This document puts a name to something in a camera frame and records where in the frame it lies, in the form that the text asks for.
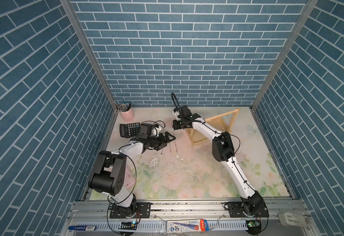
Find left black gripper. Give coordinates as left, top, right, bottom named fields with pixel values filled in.
left=146, top=132, right=175, bottom=150

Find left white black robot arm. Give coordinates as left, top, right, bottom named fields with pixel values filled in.
left=87, top=123, right=176, bottom=217

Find wooden jewelry display stand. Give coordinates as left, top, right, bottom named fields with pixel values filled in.
left=185, top=108, right=240, bottom=147

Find black desk calculator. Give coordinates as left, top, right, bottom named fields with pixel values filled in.
left=120, top=123, right=141, bottom=138

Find pink pen holder cup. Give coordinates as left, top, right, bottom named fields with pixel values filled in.
left=120, top=108, right=135, bottom=122

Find pens in pink cup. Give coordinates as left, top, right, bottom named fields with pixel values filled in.
left=117, top=102, right=131, bottom=112

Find red blue packaged box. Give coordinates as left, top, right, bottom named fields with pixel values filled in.
left=167, top=219, right=210, bottom=233

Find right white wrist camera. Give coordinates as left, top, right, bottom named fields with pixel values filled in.
left=173, top=108, right=181, bottom=120

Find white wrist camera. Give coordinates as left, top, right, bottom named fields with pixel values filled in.
left=151, top=121, right=166, bottom=137
left=173, top=108, right=181, bottom=120

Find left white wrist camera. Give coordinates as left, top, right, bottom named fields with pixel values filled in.
left=151, top=121, right=166, bottom=137

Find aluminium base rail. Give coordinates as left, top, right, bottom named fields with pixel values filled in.
left=62, top=198, right=319, bottom=236

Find white plastic bracket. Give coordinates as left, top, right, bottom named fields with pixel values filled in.
left=278, top=212, right=308, bottom=227

